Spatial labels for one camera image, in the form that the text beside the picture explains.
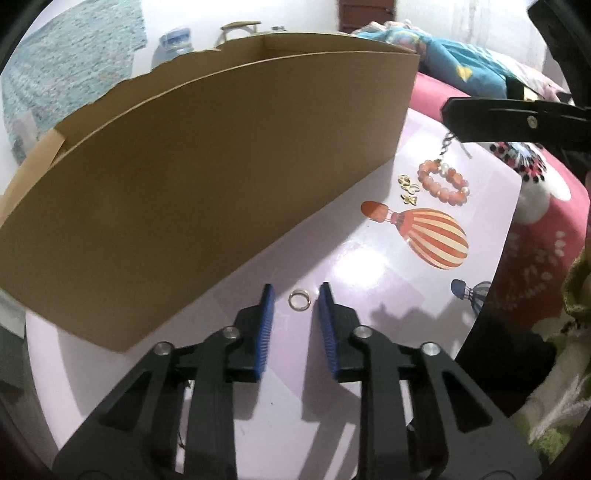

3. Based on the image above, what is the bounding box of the brown cardboard box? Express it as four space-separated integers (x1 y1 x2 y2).
0 31 422 354

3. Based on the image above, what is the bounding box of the blue patterned blanket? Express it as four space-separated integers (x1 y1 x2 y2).
355 21 568 100

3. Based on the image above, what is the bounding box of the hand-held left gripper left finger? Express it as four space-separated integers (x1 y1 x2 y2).
53 284 276 480

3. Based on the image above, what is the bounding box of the wooden chair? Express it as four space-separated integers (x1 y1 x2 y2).
221 21 262 47

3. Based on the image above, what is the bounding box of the orange bead bracelet with clasp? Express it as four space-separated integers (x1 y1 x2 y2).
418 131 472 206

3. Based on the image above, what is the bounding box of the pink printed blanket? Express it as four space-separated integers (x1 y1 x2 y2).
402 71 591 333

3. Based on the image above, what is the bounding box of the teal patterned cloth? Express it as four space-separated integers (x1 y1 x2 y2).
0 0 148 164

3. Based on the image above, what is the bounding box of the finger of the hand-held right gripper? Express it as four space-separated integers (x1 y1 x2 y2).
442 98 591 151
505 76 573 106

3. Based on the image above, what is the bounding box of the green fuzzy cloth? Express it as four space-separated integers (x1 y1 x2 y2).
512 258 591 462

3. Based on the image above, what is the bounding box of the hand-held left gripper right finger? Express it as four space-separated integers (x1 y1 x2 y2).
318 282 541 480

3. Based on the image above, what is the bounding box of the blue water bottle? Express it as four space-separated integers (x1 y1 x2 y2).
157 27 195 61

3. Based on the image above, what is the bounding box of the dark red door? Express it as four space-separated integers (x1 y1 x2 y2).
339 0 398 33

